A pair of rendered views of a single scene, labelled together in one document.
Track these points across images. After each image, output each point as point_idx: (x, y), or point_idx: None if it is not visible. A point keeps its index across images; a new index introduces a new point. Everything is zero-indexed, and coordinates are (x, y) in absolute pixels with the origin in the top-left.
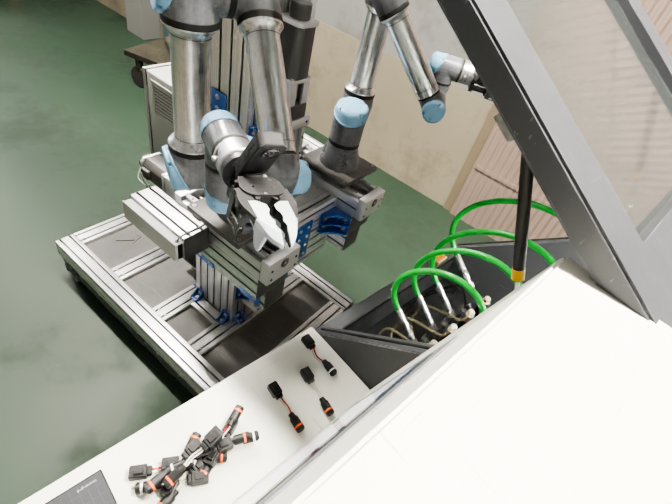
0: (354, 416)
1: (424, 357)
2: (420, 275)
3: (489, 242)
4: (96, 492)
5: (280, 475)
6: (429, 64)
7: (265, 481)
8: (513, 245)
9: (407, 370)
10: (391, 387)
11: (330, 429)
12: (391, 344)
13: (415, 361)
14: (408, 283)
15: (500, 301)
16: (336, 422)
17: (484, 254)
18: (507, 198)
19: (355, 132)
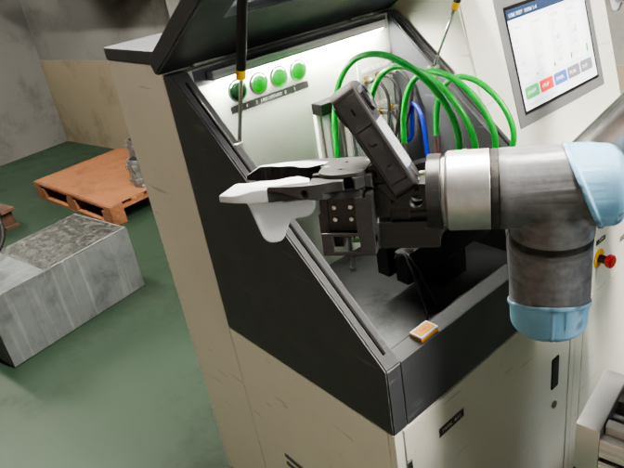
0: (532, 11)
1: (501, 28)
2: (457, 302)
3: (345, 298)
4: None
5: (553, 20)
6: (605, 110)
7: (559, 58)
8: (323, 258)
9: (509, 27)
10: (520, 6)
11: (537, 54)
12: (503, 136)
13: (493, 82)
14: (475, 288)
15: (467, 6)
16: (534, 71)
17: (448, 72)
18: (422, 72)
19: None
